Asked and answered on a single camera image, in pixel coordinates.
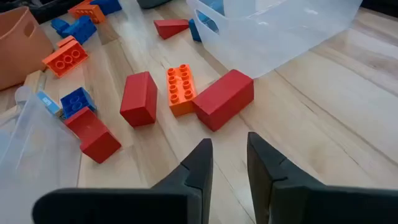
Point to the wooden plank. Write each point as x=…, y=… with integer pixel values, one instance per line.
x=34, y=81

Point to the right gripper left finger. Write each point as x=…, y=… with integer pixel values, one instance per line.
x=140, y=208

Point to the orange plastic bin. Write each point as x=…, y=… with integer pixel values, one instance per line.
x=18, y=56

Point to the pale bluish plank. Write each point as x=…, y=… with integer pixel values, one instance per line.
x=48, y=102

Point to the red wooden block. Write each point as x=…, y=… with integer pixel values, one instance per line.
x=93, y=137

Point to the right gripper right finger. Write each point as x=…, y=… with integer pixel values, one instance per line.
x=311, y=205

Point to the teal plastic bin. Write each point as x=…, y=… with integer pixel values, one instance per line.
x=152, y=3

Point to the red wooden wedge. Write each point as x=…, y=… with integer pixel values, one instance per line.
x=169, y=28

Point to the clear plastic bin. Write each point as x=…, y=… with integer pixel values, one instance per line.
x=264, y=46
x=37, y=155

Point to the red blocks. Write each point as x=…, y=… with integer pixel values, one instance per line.
x=138, y=99
x=224, y=99

